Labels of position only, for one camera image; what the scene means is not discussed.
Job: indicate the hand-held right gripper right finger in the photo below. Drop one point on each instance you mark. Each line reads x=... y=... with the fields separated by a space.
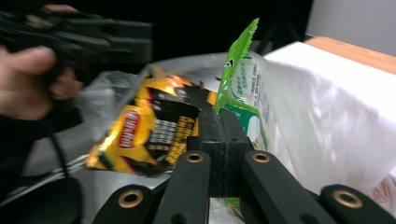
x=233 y=140

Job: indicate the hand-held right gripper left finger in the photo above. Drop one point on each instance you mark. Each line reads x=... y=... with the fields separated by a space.
x=213 y=140

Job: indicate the green snack packet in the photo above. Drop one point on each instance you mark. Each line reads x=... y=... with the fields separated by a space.
x=239 y=71

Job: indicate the yellow black chips bag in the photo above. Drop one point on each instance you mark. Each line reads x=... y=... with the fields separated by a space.
x=140 y=130

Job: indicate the translucent plastic shopping bag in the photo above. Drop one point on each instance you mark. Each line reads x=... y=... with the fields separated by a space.
x=311 y=124

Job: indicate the dark curtain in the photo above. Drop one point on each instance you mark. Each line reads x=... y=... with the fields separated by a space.
x=193 y=21

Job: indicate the white table sheet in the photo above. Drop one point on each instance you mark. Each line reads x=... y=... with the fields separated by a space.
x=342 y=71

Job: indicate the aluminium floor rail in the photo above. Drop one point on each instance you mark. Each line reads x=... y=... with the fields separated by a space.
x=77 y=162

